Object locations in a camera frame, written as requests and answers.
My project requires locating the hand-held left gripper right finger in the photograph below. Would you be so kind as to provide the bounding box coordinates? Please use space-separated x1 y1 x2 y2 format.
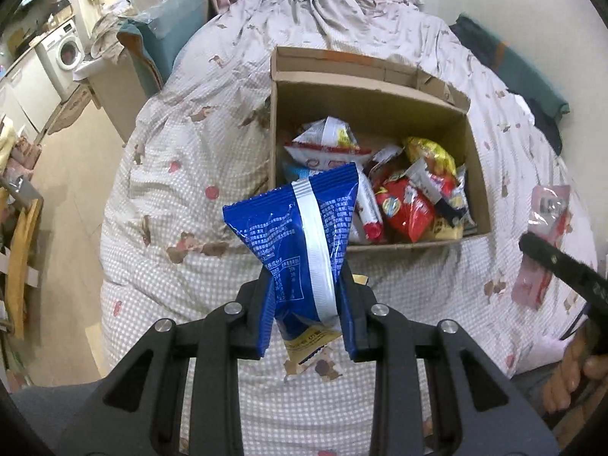
335 259 559 456

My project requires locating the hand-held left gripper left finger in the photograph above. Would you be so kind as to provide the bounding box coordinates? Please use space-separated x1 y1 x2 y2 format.
57 266 279 456

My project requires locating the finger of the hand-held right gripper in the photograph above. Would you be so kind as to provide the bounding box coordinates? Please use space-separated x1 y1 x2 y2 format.
518 233 608 314

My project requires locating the pink snack packet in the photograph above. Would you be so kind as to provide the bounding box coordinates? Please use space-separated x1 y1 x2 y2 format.
512 184 572 309

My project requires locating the dark blue snack packet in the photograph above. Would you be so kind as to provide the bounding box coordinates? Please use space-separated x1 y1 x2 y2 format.
222 161 360 376

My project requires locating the pile of snack packets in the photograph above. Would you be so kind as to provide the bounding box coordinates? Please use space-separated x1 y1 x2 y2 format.
282 116 476 245

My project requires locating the cardboard box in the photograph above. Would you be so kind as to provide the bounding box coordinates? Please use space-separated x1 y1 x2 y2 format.
269 46 492 252

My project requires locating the person's right hand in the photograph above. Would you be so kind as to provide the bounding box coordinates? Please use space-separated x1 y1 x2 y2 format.
541 328 608 414

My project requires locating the dark cloth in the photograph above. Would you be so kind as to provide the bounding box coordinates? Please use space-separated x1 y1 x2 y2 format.
527 100 564 155

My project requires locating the checkered bed quilt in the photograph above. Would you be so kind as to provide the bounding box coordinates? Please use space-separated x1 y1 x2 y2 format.
97 0 599 456

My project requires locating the teal blanket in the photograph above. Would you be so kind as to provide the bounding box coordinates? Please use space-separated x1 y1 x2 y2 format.
449 14 571 119

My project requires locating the grey trouser leg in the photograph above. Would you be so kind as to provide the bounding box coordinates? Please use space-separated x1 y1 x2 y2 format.
9 380 105 456

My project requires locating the wooden chair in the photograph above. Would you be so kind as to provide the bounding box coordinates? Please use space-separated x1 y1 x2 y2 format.
0 176 43 338

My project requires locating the beige side cabinet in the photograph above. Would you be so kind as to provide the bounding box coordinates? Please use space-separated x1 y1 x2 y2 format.
88 52 162 146

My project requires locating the brown floor mat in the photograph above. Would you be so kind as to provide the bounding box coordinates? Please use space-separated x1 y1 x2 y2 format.
47 88 93 136

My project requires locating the teal cushion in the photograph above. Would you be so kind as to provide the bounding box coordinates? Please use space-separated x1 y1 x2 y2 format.
116 0 210 96

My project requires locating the white counter cabinet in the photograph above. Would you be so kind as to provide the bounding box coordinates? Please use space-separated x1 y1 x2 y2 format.
0 50 62 134

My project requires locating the white washing machine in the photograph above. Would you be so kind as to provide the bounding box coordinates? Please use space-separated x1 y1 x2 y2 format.
35 19 86 100

